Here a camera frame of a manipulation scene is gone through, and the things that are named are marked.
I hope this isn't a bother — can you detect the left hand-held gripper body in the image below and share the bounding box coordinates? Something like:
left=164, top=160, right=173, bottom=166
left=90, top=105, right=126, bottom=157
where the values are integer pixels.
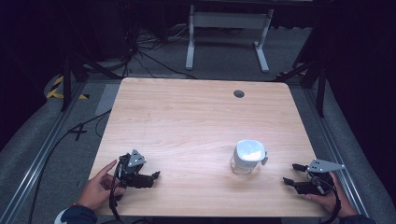
left=118, top=148, right=156, bottom=189

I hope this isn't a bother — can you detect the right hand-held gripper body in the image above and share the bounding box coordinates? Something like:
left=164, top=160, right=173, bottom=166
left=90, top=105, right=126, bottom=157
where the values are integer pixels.
left=293, top=158, right=347, bottom=197

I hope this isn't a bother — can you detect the person's right hand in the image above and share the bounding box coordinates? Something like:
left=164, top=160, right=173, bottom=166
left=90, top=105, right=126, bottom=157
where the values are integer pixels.
left=304, top=172, right=358, bottom=219

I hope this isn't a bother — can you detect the person's left hand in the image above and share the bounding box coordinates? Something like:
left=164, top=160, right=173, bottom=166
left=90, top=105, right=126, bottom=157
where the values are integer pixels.
left=77, top=159, right=126, bottom=212

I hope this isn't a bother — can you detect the grey floor plate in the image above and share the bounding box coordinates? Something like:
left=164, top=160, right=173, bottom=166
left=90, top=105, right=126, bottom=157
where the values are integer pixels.
left=94, top=83, right=121, bottom=118

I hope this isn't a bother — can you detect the black metal stand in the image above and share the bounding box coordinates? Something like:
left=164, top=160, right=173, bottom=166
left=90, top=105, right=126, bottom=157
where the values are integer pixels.
left=59, top=50, right=123, bottom=113
left=273, top=57, right=329, bottom=119

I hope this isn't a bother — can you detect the yellow and black floor tape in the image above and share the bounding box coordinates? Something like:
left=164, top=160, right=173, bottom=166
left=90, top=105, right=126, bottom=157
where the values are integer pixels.
left=46, top=75, right=91, bottom=101

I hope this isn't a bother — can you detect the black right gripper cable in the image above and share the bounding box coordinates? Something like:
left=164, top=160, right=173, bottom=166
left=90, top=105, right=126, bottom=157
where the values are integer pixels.
left=321, top=181, right=343, bottom=224

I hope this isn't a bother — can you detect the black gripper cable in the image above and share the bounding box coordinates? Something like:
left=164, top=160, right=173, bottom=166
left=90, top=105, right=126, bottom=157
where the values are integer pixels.
left=321, top=181, right=343, bottom=224
left=108, top=160, right=123, bottom=222

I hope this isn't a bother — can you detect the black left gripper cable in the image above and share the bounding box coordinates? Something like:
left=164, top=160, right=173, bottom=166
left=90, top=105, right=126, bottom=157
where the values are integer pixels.
left=108, top=160, right=123, bottom=222

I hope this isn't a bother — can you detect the aluminium floor rail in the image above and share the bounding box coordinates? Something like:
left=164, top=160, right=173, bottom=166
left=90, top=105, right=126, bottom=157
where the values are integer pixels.
left=0, top=81, right=89, bottom=224
left=302, top=87, right=371, bottom=218

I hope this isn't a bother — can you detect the black floor cable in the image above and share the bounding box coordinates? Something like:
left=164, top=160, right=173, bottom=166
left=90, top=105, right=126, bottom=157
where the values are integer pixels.
left=28, top=108, right=112, bottom=224

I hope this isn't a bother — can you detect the bundle of black cables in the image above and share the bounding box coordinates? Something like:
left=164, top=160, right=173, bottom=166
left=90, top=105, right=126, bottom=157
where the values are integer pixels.
left=122, top=22, right=199, bottom=80

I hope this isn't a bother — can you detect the white metal desk frame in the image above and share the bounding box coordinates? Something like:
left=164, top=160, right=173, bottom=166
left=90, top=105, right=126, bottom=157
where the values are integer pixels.
left=185, top=4, right=276, bottom=74

